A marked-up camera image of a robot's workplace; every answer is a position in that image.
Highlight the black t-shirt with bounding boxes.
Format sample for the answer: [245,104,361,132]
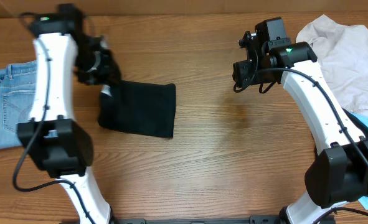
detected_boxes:
[98,80,176,138]

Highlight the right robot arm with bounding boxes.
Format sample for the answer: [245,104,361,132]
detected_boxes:
[232,17,368,224]

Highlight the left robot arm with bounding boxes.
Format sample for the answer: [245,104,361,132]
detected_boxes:
[17,4,121,223]

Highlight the folded light blue jeans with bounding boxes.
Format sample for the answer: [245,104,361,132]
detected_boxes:
[0,61,37,149]

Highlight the beige crumpled garment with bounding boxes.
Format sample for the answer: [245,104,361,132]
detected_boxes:
[296,15,368,116]

